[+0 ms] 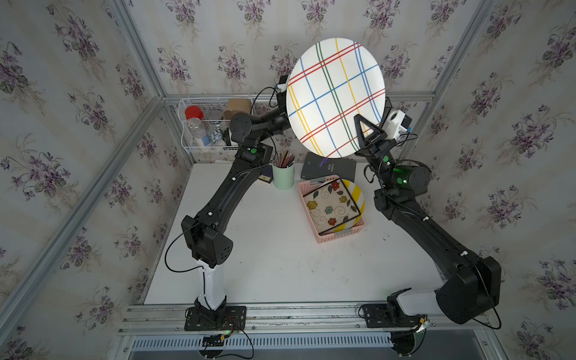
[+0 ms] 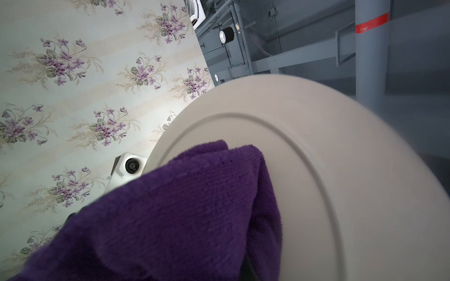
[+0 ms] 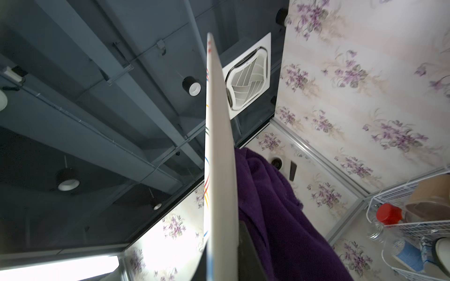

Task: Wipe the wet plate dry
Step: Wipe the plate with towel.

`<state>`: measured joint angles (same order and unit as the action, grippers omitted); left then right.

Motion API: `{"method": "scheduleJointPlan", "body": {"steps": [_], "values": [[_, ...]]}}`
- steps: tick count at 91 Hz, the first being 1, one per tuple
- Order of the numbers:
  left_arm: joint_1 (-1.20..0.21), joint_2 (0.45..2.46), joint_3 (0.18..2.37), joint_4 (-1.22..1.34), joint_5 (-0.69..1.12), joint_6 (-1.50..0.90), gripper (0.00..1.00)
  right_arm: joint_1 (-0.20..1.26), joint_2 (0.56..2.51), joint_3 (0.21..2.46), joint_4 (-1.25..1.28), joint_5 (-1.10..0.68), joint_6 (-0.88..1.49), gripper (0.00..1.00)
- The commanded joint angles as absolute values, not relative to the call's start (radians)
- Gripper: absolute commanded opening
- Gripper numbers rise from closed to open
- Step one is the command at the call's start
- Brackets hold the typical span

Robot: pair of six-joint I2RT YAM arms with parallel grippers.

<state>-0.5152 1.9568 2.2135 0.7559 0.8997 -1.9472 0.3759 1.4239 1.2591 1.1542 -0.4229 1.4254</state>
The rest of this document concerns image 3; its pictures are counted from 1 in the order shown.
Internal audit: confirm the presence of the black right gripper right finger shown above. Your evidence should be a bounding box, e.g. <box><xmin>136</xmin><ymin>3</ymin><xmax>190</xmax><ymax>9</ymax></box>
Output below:
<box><xmin>238</xmin><ymin>221</ymin><xmax>267</xmax><ymax>281</ymax></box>

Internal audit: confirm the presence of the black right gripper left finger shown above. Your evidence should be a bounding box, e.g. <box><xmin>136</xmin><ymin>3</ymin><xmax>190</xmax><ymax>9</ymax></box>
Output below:
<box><xmin>191</xmin><ymin>250</ymin><xmax>207</xmax><ymax>281</ymax></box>

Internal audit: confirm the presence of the purple microfiber cloth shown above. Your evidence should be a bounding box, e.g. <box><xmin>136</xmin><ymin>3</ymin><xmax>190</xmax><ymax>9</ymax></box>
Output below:
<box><xmin>234</xmin><ymin>148</ymin><xmax>352</xmax><ymax>281</ymax></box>

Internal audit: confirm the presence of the round plaid-striped white plate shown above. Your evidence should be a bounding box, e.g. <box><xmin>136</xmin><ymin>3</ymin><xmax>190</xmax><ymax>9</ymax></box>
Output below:
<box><xmin>203</xmin><ymin>33</ymin><xmax>239</xmax><ymax>281</ymax></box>

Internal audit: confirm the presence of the clear plastic bottle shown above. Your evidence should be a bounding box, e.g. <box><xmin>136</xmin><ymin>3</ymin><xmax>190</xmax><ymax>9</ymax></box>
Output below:
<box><xmin>366</xmin><ymin>221</ymin><xmax>424</xmax><ymax>274</ymax></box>

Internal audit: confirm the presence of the black ceiling spotlight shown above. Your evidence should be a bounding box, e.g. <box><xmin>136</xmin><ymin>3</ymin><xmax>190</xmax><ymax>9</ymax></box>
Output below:
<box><xmin>182</xmin><ymin>76</ymin><xmax>202</xmax><ymax>97</ymax></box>

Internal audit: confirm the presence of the white ceiling air vent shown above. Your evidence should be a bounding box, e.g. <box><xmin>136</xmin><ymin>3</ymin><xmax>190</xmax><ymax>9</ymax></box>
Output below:
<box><xmin>220</xmin><ymin>33</ymin><xmax>271</xmax><ymax>119</ymax></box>

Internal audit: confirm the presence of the white wire wall basket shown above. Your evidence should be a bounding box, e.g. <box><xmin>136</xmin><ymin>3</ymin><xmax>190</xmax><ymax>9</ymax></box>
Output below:
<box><xmin>366</xmin><ymin>169</ymin><xmax>450</xmax><ymax>281</ymax></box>

